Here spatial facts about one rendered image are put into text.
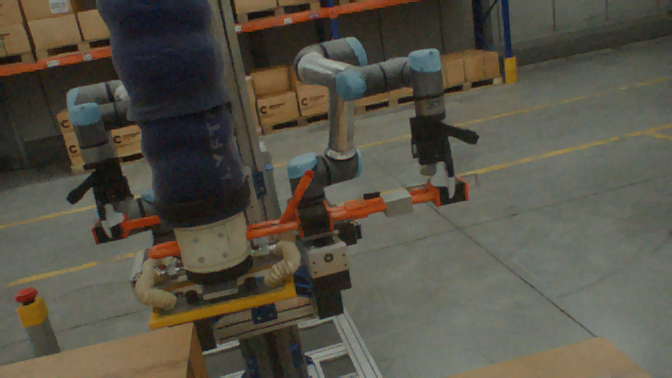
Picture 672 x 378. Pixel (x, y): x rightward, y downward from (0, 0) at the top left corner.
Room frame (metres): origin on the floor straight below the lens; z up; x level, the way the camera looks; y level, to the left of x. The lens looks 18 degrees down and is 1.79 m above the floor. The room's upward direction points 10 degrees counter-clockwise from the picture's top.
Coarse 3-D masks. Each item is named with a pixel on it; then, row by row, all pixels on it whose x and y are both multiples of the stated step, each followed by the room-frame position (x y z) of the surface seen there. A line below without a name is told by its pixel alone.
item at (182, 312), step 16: (240, 288) 1.26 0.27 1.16; (256, 288) 1.24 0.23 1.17; (272, 288) 1.23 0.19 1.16; (288, 288) 1.22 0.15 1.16; (176, 304) 1.23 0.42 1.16; (192, 304) 1.22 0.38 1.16; (208, 304) 1.20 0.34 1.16; (224, 304) 1.20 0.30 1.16; (240, 304) 1.19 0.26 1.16; (256, 304) 1.20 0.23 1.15; (160, 320) 1.18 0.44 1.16; (176, 320) 1.18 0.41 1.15; (192, 320) 1.18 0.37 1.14
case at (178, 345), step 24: (144, 336) 1.49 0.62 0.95; (168, 336) 1.47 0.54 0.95; (192, 336) 1.45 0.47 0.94; (48, 360) 1.45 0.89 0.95; (72, 360) 1.43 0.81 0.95; (96, 360) 1.41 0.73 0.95; (120, 360) 1.39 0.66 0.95; (144, 360) 1.36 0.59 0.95; (168, 360) 1.34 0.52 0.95; (192, 360) 1.37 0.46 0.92
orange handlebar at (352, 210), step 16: (416, 192) 1.40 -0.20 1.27; (432, 192) 1.37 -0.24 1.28; (336, 208) 1.38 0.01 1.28; (352, 208) 1.35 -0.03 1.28; (368, 208) 1.35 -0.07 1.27; (384, 208) 1.35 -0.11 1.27; (128, 224) 1.55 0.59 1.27; (144, 224) 1.56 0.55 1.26; (256, 224) 1.36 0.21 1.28; (288, 224) 1.33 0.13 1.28; (176, 240) 1.35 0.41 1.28; (160, 256) 1.29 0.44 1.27
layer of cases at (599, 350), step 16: (544, 352) 1.64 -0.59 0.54; (560, 352) 1.63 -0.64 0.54; (576, 352) 1.62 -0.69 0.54; (592, 352) 1.60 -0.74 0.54; (608, 352) 1.59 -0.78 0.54; (480, 368) 1.62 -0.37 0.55; (496, 368) 1.61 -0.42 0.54; (512, 368) 1.59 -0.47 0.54; (528, 368) 1.58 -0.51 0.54; (544, 368) 1.56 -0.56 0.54; (560, 368) 1.55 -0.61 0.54; (576, 368) 1.54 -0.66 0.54; (592, 368) 1.52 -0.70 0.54; (608, 368) 1.51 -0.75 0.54; (624, 368) 1.50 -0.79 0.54; (640, 368) 1.49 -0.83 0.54
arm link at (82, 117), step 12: (72, 108) 1.54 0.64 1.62; (84, 108) 1.53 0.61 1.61; (96, 108) 1.56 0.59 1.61; (72, 120) 1.54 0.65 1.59; (84, 120) 1.53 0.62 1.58; (96, 120) 1.54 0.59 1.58; (84, 132) 1.53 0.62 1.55; (96, 132) 1.54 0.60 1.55; (84, 144) 1.53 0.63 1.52; (96, 144) 1.53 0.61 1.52
